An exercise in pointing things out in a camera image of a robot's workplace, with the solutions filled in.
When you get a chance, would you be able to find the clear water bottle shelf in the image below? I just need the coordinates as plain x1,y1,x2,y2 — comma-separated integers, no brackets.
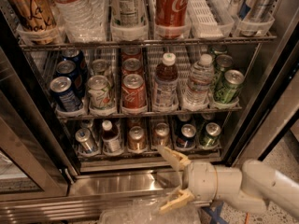
184,54,214,110
54,0,105,43

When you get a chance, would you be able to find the front green can middle shelf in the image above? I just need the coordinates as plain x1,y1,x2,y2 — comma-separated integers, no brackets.
213,69,245,104

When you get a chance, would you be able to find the middle blue Pepsi can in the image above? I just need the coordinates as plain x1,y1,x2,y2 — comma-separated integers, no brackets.
56,60,85,98

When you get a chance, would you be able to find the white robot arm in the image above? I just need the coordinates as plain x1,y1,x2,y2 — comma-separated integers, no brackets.
157,146,299,218

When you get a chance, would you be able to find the brown tea bottle middle shelf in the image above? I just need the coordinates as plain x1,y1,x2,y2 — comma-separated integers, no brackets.
152,52,178,110

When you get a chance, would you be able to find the red Coca-Cola bottle top shelf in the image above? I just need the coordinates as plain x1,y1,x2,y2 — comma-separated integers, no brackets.
155,0,188,39

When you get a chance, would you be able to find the rear white green can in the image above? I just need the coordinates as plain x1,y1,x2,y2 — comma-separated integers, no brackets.
91,59,113,84

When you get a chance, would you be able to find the right fridge door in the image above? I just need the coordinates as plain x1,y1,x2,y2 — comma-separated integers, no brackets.
227,10,299,166

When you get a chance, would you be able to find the middle wire shelf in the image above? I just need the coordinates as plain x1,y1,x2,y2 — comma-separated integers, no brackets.
55,105,242,120

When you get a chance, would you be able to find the top wire shelf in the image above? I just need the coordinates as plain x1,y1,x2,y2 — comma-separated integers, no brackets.
20,32,278,51

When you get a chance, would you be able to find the green can bottom shelf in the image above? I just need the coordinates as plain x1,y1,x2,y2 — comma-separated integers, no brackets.
199,122,221,147

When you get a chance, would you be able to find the silver can bottom shelf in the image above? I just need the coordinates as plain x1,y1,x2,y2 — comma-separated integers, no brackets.
75,128,97,154

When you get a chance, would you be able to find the green can shelf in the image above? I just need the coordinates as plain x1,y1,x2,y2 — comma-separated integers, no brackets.
208,44,227,57
213,69,245,104
211,54,234,90
199,122,221,147

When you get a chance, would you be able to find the rear green can middle shelf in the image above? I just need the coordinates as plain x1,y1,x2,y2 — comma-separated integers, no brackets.
208,44,227,57

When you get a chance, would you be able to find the red coke can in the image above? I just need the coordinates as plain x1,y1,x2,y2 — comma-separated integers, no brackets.
121,48,142,61
121,74,146,109
121,58,143,77

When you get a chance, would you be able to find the middle red Coke can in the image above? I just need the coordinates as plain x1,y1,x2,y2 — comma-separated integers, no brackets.
121,58,143,77

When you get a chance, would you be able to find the clear water bottle middle shelf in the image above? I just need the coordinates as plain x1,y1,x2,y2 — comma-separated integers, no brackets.
184,54,214,110

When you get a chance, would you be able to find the empty white shelf tray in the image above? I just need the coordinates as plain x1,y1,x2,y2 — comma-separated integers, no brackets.
188,0,235,40

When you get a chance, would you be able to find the orange can shelf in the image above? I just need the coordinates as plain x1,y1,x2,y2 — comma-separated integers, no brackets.
128,126,146,151
153,122,170,147

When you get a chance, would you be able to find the left glass fridge door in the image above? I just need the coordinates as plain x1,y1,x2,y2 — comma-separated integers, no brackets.
0,49,68,202

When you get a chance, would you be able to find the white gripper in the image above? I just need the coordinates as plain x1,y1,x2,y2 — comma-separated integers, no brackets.
157,146,217,215

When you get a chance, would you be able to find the blue can bottom shelf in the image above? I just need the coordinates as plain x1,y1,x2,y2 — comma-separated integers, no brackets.
176,124,196,148

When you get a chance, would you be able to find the front white green can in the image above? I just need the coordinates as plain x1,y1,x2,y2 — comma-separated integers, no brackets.
88,75,112,110

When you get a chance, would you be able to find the blue pepsi can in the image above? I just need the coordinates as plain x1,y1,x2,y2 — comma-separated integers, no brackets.
56,60,85,98
62,49,88,80
50,77,82,112

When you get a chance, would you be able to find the front blue Pepsi can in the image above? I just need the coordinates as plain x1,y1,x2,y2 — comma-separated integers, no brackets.
50,77,82,112

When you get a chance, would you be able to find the clear plastic bin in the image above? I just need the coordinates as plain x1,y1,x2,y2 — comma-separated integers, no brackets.
99,200,202,224

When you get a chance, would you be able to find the rear red Coke can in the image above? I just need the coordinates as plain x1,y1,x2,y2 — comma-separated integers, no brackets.
121,48,142,61

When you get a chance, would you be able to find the front red Coke can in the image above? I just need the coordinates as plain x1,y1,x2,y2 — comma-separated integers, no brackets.
121,74,146,109

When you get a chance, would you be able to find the La Croix orange can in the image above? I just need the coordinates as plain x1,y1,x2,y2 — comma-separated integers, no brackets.
8,0,56,45

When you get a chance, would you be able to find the wire shelf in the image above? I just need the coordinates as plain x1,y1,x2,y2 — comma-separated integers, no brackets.
20,32,278,51
55,105,242,120

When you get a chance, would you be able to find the clear water bottle top shelf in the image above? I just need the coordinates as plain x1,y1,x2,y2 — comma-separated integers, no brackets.
54,0,105,43

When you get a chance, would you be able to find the white green can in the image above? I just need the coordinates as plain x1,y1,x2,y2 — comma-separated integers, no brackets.
91,59,113,84
88,75,112,110

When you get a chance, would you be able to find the blue silver can top shelf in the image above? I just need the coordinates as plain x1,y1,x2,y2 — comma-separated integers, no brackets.
228,0,275,37

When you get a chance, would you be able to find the small tea bottle bottom shelf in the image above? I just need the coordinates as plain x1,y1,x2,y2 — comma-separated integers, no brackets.
102,119,121,153

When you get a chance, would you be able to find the rear blue Pepsi can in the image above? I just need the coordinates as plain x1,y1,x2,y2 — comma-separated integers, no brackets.
62,49,88,80

